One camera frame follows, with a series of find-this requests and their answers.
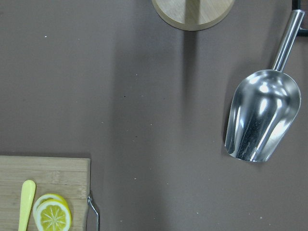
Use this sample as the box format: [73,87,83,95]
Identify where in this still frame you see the bamboo cutting board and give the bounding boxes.
[0,155,100,231]

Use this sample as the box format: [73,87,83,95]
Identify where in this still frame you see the wooden mug tree stand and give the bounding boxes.
[152,0,235,31]

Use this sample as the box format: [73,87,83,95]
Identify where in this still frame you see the metal scoop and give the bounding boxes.
[225,9,305,162]

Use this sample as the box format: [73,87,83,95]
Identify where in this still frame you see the lower stacked lemon slice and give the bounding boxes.
[32,193,68,217]

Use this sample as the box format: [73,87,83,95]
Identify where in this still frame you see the yellow plastic knife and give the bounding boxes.
[18,180,36,231]

